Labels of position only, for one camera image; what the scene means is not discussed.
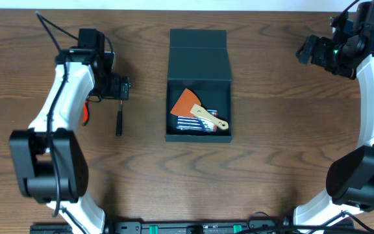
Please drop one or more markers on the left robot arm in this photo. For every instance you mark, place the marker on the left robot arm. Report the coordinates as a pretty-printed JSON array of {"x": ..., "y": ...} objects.
[{"x": 49, "y": 164}]

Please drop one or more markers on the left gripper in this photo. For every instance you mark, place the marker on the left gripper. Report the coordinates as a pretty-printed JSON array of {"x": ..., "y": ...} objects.
[{"x": 122, "y": 88}]

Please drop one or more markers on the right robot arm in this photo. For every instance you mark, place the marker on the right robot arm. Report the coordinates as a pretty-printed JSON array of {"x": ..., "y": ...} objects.
[{"x": 349, "y": 187}]

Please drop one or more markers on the orange scraper wooden handle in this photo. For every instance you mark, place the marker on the orange scraper wooden handle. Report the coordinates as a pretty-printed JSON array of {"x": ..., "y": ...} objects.
[{"x": 189, "y": 105}]

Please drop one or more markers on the black open gift box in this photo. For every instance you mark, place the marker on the black open gift box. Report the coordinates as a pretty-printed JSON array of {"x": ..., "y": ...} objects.
[{"x": 199, "y": 61}]

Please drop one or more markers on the black handled claw hammer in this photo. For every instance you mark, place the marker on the black handled claw hammer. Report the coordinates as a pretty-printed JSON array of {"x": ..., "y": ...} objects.
[{"x": 119, "y": 119}]

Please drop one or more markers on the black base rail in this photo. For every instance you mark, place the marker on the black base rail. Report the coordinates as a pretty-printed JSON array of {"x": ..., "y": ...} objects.
[{"x": 172, "y": 228}]

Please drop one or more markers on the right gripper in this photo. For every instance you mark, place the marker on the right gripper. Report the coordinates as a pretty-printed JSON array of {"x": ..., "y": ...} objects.
[{"x": 319, "y": 58}]

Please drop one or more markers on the red handled pliers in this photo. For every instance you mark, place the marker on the red handled pliers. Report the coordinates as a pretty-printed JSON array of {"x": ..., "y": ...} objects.
[{"x": 86, "y": 113}]

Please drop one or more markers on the screwdriver set blister pack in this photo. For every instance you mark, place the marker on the screwdriver set blister pack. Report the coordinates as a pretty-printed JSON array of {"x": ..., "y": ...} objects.
[{"x": 195, "y": 124}]

